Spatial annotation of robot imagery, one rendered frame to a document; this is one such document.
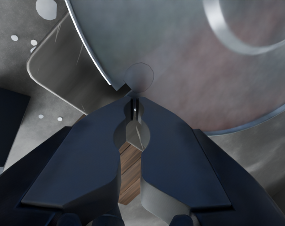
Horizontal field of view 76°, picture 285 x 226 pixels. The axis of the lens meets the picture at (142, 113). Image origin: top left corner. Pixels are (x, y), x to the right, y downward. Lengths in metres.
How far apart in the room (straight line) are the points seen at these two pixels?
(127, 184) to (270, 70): 0.82
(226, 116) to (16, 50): 0.87
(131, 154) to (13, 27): 0.69
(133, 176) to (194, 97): 0.77
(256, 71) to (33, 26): 0.84
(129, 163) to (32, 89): 0.57
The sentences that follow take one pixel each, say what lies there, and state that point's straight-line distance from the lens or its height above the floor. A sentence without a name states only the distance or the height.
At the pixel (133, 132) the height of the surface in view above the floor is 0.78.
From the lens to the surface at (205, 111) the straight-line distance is 0.18.
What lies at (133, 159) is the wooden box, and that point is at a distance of 0.82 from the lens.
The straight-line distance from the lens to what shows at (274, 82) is 0.22.
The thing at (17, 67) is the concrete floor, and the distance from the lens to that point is 0.96.
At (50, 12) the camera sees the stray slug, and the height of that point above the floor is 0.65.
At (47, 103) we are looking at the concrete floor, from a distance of 1.02.
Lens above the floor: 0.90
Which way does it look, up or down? 53 degrees down
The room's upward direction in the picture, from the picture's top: 147 degrees clockwise
